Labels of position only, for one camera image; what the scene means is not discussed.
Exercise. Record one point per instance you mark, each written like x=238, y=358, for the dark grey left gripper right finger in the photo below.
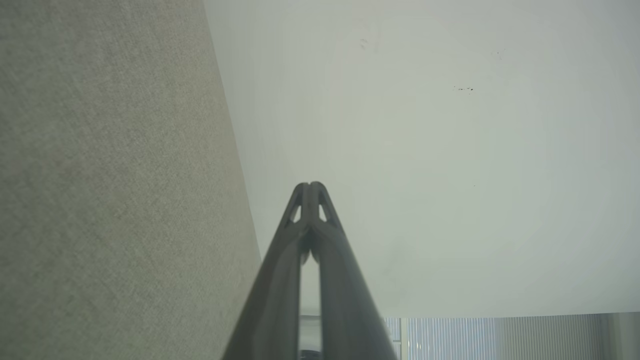
x=350, y=310

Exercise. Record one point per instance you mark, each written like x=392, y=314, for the grey fabric sofa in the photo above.
x=100, y=175

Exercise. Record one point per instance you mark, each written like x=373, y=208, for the white vertical window blinds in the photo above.
x=500, y=340

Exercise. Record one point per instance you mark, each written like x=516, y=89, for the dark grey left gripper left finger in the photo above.
x=272, y=300

